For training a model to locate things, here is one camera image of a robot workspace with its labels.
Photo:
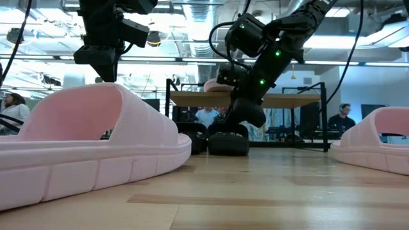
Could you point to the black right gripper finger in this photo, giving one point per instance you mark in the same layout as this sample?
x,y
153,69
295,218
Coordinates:
x,y
249,113

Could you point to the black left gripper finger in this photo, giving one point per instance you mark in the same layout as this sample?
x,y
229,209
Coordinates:
x,y
108,72

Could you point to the dark grey foam slide sandal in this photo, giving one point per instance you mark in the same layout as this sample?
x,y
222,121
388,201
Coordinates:
x,y
198,140
228,143

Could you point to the pink foam slide sandal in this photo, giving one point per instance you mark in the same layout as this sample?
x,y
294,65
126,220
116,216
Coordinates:
x,y
211,87
80,172
374,150

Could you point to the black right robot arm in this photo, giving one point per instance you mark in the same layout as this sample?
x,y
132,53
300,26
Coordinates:
x,y
303,19

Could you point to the white building column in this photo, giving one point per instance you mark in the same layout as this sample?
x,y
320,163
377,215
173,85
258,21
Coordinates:
x,y
73,81

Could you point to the person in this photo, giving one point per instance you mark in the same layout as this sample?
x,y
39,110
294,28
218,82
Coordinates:
x,y
207,116
16,110
342,123

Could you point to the black monitor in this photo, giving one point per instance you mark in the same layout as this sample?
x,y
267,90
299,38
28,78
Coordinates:
x,y
152,104

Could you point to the black ceiling device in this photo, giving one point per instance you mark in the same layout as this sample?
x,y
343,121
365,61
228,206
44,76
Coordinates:
x,y
51,81

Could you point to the black round lamp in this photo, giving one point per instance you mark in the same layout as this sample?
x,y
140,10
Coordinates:
x,y
176,81

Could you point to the long linear ceiling light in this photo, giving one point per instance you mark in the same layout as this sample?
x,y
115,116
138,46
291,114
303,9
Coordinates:
x,y
191,59

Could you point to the dark blue screen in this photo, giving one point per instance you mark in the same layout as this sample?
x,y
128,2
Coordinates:
x,y
374,110

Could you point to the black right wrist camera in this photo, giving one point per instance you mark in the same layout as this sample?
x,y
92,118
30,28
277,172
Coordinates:
x,y
230,76

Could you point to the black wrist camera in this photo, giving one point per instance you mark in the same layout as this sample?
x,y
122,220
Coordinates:
x,y
135,32
230,76

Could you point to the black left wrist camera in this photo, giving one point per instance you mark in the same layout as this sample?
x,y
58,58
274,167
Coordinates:
x,y
135,32

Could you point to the grey wall vent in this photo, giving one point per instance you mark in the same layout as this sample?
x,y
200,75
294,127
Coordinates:
x,y
307,80

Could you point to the wooden shelf with black frame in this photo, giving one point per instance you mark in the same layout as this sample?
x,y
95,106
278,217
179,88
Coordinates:
x,y
191,99

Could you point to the silver corrugated ceiling duct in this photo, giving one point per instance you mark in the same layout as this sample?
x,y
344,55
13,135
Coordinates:
x,y
198,19

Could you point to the grey rectangular ceiling duct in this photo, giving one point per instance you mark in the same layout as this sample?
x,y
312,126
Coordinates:
x,y
338,25

